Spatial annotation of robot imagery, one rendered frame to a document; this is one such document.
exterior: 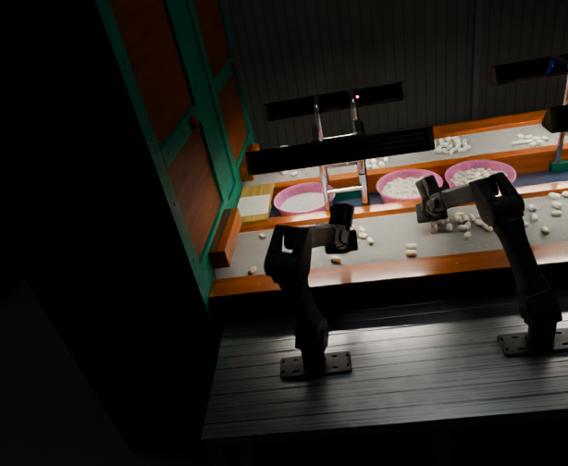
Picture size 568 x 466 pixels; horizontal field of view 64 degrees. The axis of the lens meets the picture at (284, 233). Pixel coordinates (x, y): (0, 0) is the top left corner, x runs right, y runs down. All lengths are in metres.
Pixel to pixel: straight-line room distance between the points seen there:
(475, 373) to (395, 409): 0.23
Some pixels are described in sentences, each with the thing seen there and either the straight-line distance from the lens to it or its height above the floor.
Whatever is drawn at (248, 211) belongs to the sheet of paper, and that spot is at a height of 0.78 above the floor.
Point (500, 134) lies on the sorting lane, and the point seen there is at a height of 0.74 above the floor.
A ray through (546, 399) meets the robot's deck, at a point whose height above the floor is 0.67.
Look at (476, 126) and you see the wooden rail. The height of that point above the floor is 0.76.
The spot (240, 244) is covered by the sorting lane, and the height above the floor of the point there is 0.74.
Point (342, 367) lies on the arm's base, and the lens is 1.30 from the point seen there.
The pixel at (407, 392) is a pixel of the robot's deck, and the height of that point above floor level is 0.67.
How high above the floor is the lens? 1.66
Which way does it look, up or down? 31 degrees down
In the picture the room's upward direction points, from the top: 12 degrees counter-clockwise
